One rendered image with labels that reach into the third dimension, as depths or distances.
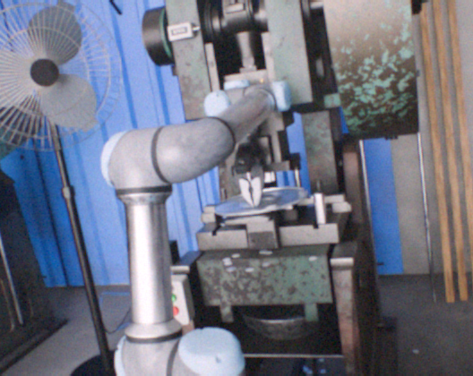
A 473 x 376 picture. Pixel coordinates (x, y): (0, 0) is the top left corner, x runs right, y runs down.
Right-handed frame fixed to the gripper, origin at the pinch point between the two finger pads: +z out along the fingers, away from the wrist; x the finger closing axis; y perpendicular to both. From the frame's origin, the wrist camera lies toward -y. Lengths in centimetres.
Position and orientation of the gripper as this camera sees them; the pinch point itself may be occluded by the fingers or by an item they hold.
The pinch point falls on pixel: (253, 203)
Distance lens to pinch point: 150.0
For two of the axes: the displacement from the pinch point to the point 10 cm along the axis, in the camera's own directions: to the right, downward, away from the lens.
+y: 2.9, -2.3, 9.3
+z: 1.6, 9.7, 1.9
